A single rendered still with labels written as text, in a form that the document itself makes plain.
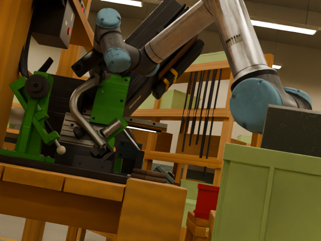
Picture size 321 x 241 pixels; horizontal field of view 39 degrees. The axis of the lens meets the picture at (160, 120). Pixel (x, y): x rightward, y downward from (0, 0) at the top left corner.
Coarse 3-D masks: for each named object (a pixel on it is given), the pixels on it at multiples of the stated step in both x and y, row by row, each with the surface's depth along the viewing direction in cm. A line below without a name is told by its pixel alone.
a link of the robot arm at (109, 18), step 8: (104, 8) 140; (104, 16) 138; (112, 16) 138; (96, 24) 140; (104, 24) 137; (112, 24) 137; (96, 32) 142; (104, 32) 138; (120, 32) 140; (96, 40) 145
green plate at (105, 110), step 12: (108, 84) 171; (120, 84) 171; (96, 96) 169; (108, 96) 169; (120, 96) 169; (96, 108) 167; (108, 108) 167; (120, 108) 167; (96, 120) 165; (108, 120) 165
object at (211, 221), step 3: (210, 210) 129; (213, 210) 127; (210, 213) 123; (213, 213) 113; (210, 216) 120; (213, 216) 104; (210, 219) 116; (213, 219) 100; (210, 222) 113; (213, 222) 98; (210, 225) 110; (213, 225) 98; (210, 228) 107
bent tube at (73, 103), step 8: (80, 88) 166; (88, 88) 167; (72, 96) 164; (72, 104) 163; (72, 112) 162; (80, 120) 161; (88, 128) 160; (96, 136) 159; (96, 144) 159; (104, 144) 161
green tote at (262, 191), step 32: (224, 160) 47; (256, 160) 46; (288, 160) 45; (320, 160) 45; (224, 192) 47; (256, 192) 46; (288, 192) 45; (320, 192) 45; (224, 224) 46; (256, 224) 45; (288, 224) 45; (320, 224) 44
